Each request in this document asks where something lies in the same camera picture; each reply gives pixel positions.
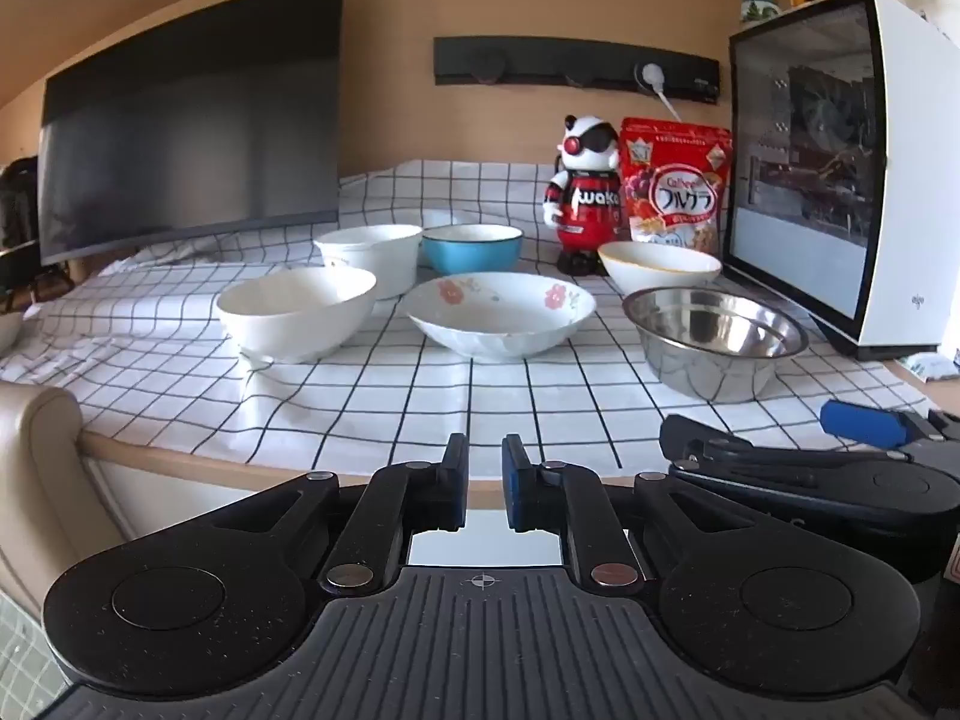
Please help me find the dark bag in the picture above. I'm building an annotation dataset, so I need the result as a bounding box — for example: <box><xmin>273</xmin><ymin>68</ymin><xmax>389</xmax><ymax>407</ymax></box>
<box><xmin>0</xmin><ymin>156</ymin><xmax>43</xmax><ymax>295</ymax></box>

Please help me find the yellow-rimmed white bowl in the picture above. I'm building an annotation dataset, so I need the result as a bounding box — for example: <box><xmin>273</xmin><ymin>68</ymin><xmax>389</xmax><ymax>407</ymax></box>
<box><xmin>598</xmin><ymin>241</ymin><xmax>722</xmax><ymax>299</ymax></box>

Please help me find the blue enamel bowl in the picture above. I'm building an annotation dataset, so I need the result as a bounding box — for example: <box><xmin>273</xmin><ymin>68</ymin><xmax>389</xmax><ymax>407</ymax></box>
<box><xmin>421</xmin><ymin>224</ymin><xmax>524</xmax><ymax>276</ymax></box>

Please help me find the red cereal bag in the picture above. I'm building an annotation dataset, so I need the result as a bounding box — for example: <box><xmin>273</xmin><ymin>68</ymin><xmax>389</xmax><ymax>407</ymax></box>
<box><xmin>619</xmin><ymin>117</ymin><xmax>733</xmax><ymax>260</ymax></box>

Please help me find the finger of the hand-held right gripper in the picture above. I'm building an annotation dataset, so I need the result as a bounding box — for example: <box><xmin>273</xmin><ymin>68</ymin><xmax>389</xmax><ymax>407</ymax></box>
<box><xmin>820</xmin><ymin>400</ymin><xmax>960</xmax><ymax>464</ymax></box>
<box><xmin>658</xmin><ymin>414</ymin><xmax>848</xmax><ymax>481</ymax></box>

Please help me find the floral white bowl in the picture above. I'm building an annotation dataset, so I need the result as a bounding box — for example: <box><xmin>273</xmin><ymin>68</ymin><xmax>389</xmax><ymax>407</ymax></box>
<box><xmin>404</xmin><ymin>272</ymin><xmax>597</xmax><ymax>360</ymax></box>

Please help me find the red white robot toy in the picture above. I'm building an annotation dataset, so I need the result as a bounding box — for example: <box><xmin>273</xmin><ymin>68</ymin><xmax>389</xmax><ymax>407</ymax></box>
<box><xmin>543</xmin><ymin>114</ymin><xmax>625</xmax><ymax>275</ymax></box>

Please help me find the small white packet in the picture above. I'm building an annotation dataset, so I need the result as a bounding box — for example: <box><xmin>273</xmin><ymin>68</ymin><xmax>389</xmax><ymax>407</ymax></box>
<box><xmin>898</xmin><ymin>351</ymin><xmax>960</xmax><ymax>385</ymax></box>

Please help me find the white glass computer case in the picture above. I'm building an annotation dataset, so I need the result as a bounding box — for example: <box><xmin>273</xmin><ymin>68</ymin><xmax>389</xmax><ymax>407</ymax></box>
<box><xmin>724</xmin><ymin>0</ymin><xmax>960</xmax><ymax>362</ymax></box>

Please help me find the black wall power strip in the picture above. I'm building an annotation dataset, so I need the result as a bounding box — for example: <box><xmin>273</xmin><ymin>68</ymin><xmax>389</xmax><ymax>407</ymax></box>
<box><xmin>433</xmin><ymin>36</ymin><xmax>721</xmax><ymax>103</ymax></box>

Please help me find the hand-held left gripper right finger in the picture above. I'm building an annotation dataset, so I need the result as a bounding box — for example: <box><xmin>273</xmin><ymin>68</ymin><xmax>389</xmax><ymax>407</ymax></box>
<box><xmin>501</xmin><ymin>433</ymin><xmax>758</xmax><ymax>590</ymax></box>

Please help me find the stainless steel bowl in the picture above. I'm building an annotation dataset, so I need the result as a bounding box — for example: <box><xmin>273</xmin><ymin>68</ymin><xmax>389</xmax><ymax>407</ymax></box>
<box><xmin>622</xmin><ymin>288</ymin><xmax>809</xmax><ymax>404</ymax></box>

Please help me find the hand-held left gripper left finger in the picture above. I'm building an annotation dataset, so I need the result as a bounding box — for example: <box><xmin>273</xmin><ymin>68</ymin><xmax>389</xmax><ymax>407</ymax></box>
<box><xmin>202</xmin><ymin>433</ymin><xmax>470</xmax><ymax>593</ymax></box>

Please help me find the printed white paper bowl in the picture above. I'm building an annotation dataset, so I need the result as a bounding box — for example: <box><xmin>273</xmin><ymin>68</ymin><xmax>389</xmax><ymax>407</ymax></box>
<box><xmin>313</xmin><ymin>224</ymin><xmax>425</xmax><ymax>302</ymax></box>

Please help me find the black checked white tablecloth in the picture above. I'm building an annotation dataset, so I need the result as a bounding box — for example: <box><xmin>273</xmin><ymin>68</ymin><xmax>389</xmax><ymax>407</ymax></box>
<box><xmin>0</xmin><ymin>157</ymin><xmax>938</xmax><ymax>485</ymax></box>

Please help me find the beige chair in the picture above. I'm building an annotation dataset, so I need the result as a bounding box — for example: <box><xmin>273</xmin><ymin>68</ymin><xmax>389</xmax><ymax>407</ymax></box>
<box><xmin>0</xmin><ymin>379</ymin><xmax>130</xmax><ymax>601</ymax></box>

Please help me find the black monitor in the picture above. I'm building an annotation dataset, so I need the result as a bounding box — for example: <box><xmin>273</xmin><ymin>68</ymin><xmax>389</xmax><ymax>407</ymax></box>
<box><xmin>37</xmin><ymin>0</ymin><xmax>346</xmax><ymax>267</ymax></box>

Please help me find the plain white bowl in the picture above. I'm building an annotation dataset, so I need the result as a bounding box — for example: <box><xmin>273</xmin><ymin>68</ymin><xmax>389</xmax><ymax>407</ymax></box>
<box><xmin>215</xmin><ymin>267</ymin><xmax>378</xmax><ymax>365</ymax></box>

